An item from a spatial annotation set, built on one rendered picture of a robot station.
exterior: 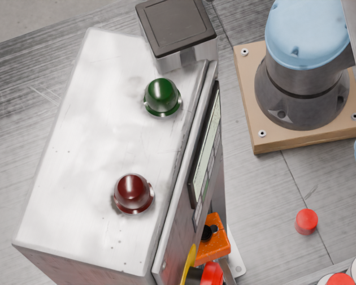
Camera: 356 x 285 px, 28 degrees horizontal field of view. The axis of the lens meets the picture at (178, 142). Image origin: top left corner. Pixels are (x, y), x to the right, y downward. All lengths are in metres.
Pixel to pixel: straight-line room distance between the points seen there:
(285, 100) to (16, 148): 0.46
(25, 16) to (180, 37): 1.92
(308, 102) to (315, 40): 0.15
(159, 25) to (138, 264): 0.16
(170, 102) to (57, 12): 1.91
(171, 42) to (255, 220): 0.68
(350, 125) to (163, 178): 0.71
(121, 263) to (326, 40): 0.57
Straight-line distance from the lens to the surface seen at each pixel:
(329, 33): 0.95
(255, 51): 1.20
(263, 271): 1.11
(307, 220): 1.10
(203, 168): 0.52
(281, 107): 1.11
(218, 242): 0.74
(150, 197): 0.46
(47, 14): 2.37
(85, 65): 0.51
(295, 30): 0.96
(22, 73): 1.29
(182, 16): 0.49
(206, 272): 0.58
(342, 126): 1.15
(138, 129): 0.48
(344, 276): 0.85
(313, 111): 1.10
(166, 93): 0.47
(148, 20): 0.49
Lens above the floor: 1.91
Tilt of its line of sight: 67 degrees down
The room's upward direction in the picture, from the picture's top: 11 degrees counter-clockwise
